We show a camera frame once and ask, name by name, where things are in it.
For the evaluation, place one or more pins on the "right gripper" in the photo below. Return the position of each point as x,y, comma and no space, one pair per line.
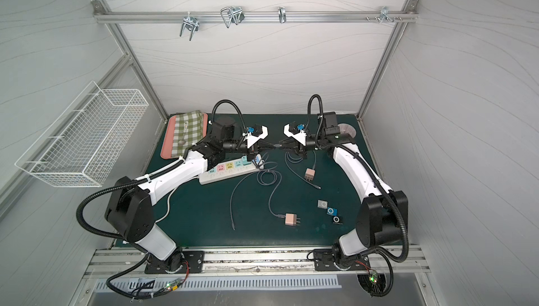
300,145

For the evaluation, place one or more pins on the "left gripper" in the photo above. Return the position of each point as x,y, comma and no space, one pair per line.
246,146

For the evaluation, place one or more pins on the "teal USB charger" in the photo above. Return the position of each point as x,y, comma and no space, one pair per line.
244,161

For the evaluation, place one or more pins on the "white colourful power strip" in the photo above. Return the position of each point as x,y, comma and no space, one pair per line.
230,169

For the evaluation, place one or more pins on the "silver mp3 player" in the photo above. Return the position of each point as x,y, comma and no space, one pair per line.
322,204

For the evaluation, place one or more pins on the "pink charger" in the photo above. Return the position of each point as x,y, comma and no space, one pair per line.
291,219
309,174

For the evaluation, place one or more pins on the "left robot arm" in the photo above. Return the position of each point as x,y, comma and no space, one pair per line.
131,202

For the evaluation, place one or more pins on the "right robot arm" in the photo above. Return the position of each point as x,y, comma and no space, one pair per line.
381,226

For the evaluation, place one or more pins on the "pink striped bowl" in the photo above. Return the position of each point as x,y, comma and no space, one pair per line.
346,129

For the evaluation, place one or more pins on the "green checkered cloth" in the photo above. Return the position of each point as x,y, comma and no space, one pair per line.
188,129

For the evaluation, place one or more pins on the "blue mp3 player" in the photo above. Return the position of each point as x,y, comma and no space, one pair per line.
331,211

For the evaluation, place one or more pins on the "pink tray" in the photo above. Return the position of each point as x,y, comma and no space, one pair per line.
166,147

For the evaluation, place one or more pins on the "metal crossbar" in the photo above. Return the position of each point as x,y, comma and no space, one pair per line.
278,16

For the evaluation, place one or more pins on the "white wire basket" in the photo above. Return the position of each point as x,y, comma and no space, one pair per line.
80,148

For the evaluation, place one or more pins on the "aluminium front rail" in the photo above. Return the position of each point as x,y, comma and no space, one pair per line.
245,261

